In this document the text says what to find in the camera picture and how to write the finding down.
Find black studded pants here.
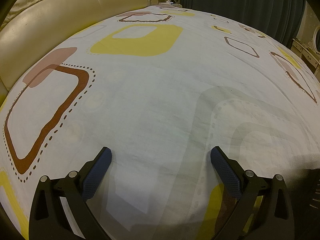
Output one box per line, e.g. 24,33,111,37
286,168,319,239

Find white dressing table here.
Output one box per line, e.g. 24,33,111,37
291,38,319,80

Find patterned white bed sheet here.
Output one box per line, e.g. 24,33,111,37
1,6,319,239

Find white oval vanity mirror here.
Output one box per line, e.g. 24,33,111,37
312,25,320,51

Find cream tufted leather headboard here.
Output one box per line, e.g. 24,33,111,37
1,0,158,99

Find dark green curtain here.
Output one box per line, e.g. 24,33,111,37
180,0,306,47

